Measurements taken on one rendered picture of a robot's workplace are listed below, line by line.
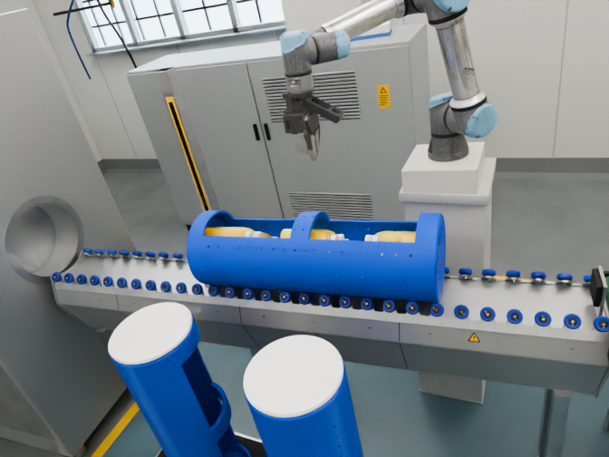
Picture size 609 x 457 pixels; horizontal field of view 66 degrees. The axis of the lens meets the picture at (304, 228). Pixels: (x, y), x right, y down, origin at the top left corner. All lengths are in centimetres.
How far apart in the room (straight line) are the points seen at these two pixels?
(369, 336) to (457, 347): 29
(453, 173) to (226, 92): 207
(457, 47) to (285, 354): 105
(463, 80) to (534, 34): 249
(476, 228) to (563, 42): 247
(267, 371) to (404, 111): 202
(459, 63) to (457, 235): 64
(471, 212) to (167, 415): 127
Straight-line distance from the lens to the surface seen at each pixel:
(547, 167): 442
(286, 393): 128
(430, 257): 141
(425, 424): 245
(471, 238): 187
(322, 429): 131
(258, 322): 178
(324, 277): 151
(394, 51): 288
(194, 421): 176
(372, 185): 324
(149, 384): 161
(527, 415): 252
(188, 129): 202
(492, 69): 415
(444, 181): 176
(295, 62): 132
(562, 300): 167
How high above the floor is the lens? 201
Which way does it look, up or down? 31 degrees down
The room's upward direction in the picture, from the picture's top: 12 degrees counter-clockwise
